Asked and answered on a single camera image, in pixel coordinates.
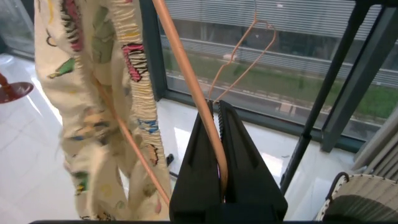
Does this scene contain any dark red round object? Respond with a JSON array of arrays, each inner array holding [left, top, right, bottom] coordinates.
[[0, 73, 34, 105]]

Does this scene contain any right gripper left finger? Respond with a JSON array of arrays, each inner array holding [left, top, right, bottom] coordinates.
[[169, 100, 226, 222]]

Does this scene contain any black clothes rack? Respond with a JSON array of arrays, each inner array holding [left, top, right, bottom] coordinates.
[[279, 0, 398, 195]]

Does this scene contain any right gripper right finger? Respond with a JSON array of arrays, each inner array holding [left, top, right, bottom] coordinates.
[[217, 99, 289, 222]]

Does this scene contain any cream printed garment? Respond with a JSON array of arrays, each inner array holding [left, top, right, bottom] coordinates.
[[33, 0, 172, 222]]

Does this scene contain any window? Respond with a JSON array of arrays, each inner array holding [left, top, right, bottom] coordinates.
[[0, 0, 398, 154]]

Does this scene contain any white laundry basket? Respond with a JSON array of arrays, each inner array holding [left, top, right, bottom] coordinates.
[[315, 172, 398, 222]]

